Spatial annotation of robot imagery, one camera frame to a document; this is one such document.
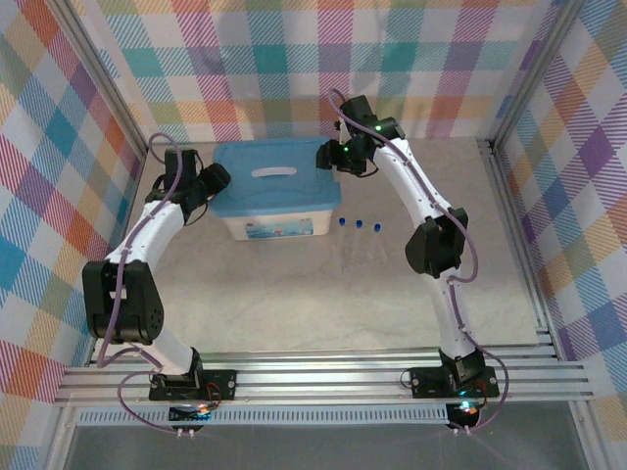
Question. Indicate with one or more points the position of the blue capped test tube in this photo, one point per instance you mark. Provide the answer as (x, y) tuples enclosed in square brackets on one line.
[(377, 228), (342, 221), (359, 223)]

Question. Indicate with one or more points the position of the blue plastic bin lid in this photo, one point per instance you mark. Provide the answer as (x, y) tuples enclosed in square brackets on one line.
[(274, 191)]

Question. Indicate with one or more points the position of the translucent plastic storage bin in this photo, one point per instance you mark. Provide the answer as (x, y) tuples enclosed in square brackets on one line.
[(274, 227)]

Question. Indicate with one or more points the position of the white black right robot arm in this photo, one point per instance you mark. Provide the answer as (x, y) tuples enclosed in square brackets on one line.
[(450, 303)]

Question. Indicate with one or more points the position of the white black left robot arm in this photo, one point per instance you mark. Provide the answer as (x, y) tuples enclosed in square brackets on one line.
[(142, 240)]

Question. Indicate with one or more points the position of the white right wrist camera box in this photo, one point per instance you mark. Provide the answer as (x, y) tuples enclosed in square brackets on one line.
[(344, 129)]

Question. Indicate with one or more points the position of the aluminium side rail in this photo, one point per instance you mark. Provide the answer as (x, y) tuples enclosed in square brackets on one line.
[(131, 196), (512, 220)]

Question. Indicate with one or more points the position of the aluminium frame post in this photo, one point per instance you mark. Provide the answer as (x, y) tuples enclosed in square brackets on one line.
[(534, 73), (103, 73)]

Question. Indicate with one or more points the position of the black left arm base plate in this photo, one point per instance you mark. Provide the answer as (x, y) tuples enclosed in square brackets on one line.
[(220, 384)]

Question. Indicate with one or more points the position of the aluminium mounting rail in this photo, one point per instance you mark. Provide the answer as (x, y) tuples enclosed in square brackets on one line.
[(318, 379)]

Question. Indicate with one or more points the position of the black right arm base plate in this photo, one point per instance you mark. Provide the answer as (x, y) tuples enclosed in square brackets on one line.
[(426, 384)]

